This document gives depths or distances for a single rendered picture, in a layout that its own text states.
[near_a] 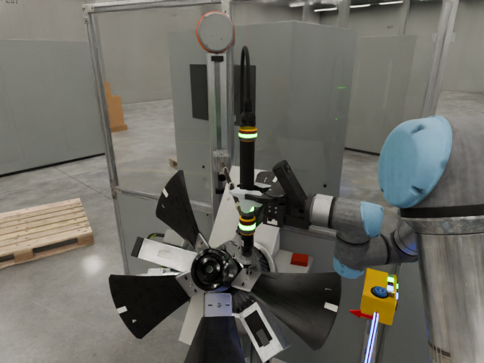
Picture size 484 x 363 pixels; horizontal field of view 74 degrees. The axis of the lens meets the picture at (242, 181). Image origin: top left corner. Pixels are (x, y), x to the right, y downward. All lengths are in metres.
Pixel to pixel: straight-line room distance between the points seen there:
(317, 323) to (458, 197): 0.53
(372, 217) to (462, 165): 0.32
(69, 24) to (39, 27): 0.99
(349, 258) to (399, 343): 1.17
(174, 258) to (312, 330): 0.55
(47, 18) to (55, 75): 7.24
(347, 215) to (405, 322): 1.16
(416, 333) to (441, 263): 1.41
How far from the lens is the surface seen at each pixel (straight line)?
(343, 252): 0.79
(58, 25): 13.63
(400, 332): 1.89
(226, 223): 1.26
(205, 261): 0.95
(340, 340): 2.00
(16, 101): 6.25
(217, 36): 1.44
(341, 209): 0.74
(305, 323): 0.88
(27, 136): 6.34
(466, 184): 0.46
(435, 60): 1.40
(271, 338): 1.04
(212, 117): 1.46
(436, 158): 0.44
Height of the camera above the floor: 1.78
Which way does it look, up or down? 21 degrees down
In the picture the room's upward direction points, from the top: straight up
